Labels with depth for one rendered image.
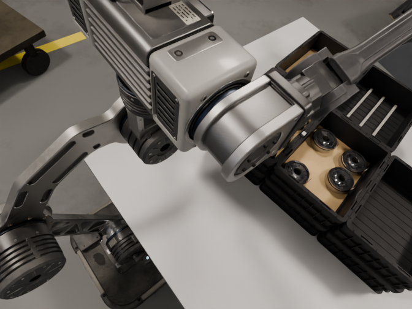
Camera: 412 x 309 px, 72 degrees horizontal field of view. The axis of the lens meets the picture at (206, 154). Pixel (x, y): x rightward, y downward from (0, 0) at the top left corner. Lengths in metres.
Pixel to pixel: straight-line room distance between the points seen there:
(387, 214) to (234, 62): 1.03
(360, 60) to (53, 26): 2.73
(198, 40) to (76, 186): 1.70
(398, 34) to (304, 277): 0.87
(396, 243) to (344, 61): 0.85
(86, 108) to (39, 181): 1.55
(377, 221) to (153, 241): 0.85
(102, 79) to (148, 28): 2.06
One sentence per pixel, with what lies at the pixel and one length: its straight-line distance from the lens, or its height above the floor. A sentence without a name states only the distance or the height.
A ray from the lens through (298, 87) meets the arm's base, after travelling 0.47.
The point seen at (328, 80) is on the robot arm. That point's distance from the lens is 0.55.
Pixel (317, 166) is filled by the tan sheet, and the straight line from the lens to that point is 1.24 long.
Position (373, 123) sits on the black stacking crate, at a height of 0.83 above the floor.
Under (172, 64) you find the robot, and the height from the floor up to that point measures 1.53.
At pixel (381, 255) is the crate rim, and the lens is 1.12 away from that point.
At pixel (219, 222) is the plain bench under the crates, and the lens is 1.16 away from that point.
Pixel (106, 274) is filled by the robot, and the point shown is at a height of 0.24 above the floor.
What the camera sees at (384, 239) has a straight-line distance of 1.27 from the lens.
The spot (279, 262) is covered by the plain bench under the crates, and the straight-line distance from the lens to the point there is 1.19.
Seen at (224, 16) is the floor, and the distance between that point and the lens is 3.18.
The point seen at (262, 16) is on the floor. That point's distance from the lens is 3.31.
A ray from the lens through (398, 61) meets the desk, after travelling 3.32.
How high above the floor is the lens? 1.80
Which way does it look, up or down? 61 degrees down
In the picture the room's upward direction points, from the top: 15 degrees clockwise
